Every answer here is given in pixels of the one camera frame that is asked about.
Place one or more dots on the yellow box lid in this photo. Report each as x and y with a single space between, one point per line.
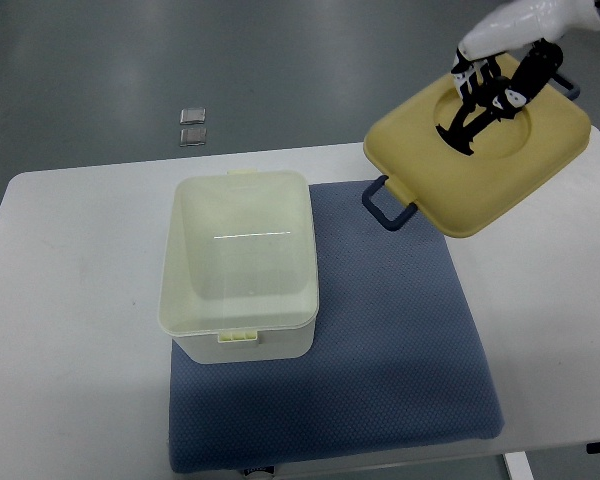
465 164

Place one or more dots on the white storage box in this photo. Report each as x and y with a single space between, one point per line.
240 276

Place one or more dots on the upper metal floor plate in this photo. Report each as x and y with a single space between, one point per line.
192 115

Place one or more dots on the blue cushion mat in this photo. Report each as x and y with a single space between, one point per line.
396 360

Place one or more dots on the white table leg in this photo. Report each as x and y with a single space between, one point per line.
518 466

